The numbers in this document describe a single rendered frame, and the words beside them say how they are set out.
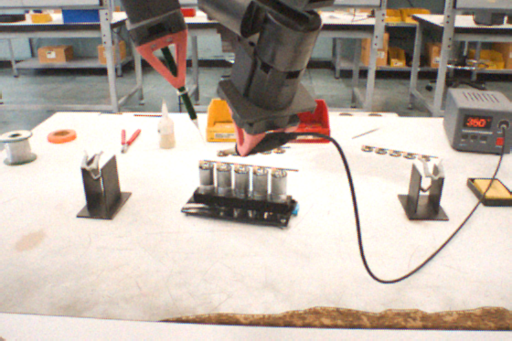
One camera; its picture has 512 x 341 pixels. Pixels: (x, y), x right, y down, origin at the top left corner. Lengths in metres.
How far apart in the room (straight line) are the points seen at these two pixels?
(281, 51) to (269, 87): 0.05
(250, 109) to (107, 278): 0.27
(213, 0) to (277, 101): 0.12
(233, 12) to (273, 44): 0.05
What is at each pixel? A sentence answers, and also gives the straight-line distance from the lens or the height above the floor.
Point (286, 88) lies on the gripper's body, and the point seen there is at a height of 0.98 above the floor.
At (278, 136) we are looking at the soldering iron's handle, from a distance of 0.50.
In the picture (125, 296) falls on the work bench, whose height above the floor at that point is 0.75.
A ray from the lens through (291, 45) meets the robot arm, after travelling 0.44.
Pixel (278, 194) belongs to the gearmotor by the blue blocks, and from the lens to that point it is 0.66.
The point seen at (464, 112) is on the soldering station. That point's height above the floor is 0.83.
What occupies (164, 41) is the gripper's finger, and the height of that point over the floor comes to 1.01.
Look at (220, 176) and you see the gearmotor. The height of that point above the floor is 0.80.
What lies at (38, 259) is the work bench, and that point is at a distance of 0.65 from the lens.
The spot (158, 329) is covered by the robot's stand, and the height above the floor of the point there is 0.75.
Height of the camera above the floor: 1.10
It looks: 23 degrees down
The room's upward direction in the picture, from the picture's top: straight up
